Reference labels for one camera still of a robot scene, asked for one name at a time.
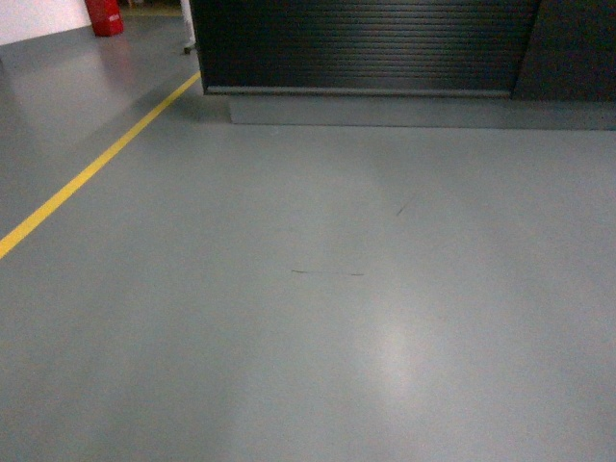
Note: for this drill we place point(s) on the black checkout counter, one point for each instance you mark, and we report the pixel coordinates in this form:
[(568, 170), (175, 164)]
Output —
[(443, 64)]

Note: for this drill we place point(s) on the white stand leg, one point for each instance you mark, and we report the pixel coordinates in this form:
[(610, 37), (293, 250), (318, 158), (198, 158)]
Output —
[(188, 23)]

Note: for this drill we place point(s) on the red fire extinguisher box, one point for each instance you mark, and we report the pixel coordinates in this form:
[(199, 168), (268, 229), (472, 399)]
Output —
[(105, 17)]

